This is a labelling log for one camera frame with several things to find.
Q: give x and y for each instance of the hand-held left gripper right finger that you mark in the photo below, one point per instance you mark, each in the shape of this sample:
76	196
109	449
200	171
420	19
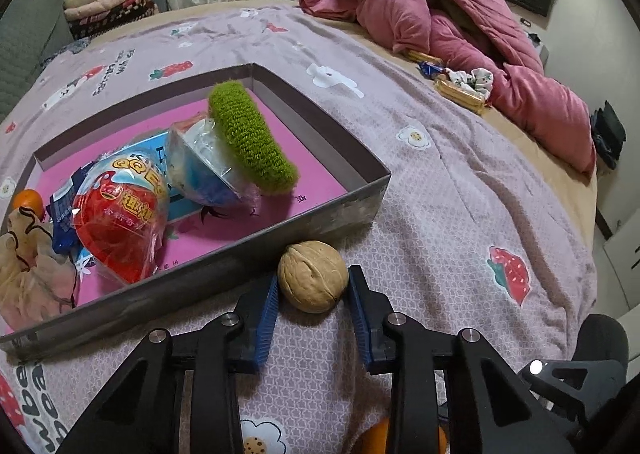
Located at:
360	319

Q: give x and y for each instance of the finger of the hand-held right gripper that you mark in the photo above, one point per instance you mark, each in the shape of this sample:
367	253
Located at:
555	386

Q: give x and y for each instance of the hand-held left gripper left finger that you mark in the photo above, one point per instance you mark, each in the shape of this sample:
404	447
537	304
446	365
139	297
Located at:
265	319

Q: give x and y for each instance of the walnut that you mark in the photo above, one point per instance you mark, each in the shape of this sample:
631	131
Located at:
312	276

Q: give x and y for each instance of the grey cardboard box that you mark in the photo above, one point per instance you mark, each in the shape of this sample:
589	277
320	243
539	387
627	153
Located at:
200	279

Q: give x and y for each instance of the orange mandarin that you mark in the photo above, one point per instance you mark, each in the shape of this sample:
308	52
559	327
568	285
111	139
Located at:
27	199
377	441

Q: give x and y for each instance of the toy surprise egg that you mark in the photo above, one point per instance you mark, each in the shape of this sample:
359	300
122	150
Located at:
205	168
115	224

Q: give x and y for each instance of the green fuzzy scrunchie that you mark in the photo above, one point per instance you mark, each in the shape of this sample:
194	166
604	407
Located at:
250	143

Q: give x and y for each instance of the blue snack packet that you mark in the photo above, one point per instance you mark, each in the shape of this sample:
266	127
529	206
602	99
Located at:
62	214

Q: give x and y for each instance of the beige mesh scrunchie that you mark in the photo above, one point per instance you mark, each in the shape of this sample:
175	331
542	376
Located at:
30	284

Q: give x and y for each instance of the black bag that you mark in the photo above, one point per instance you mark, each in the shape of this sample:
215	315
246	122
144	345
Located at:
607	133

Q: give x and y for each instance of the blue candy wrapper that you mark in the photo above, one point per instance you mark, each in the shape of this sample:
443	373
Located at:
430	69

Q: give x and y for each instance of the long yellow snack packet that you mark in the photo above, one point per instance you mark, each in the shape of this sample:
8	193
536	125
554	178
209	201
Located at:
417	55

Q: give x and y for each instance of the dark patterned folded blanket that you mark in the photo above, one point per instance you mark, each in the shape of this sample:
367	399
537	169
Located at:
117	17

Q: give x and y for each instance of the dark floral cloth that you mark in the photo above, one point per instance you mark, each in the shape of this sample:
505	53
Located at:
65	49

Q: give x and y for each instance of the pink folded blanket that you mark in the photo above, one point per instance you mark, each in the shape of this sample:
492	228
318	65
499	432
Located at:
100	7

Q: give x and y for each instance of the grey quilted headboard cover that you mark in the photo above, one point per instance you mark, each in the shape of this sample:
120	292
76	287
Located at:
25	48

